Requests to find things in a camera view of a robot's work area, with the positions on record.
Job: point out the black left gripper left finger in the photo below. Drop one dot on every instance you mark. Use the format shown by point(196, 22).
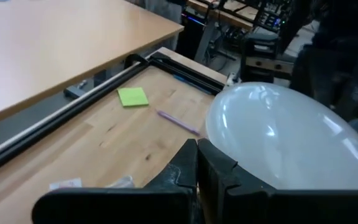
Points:
point(120, 207)

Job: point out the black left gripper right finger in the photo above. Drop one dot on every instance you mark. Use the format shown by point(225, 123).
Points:
point(275, 208)

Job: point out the white lightbulb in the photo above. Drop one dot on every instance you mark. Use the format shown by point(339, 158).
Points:
point(284, 137)

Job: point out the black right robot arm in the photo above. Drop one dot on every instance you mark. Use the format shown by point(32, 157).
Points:
point(337, 62)

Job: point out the lilac pen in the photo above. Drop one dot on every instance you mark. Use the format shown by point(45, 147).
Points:
point(179, 123)

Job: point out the green sticky note pad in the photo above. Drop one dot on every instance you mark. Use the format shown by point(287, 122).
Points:
point(132, 97)

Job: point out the blue pen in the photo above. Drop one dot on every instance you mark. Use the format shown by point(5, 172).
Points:
point(194, 84)

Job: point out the black equipment cart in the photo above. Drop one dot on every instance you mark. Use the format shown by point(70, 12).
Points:
point(259, 53)

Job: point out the beige wooden desk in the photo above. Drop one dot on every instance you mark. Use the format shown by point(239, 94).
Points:
point(57, 46)

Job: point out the black computer tower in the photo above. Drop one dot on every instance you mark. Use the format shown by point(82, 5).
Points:
point(193, 34)

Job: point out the background wooden workbench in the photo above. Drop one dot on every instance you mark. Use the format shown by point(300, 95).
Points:
point(238, 17)

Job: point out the black aluminium table frame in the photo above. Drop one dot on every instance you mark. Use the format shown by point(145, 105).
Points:
point(57, 118)

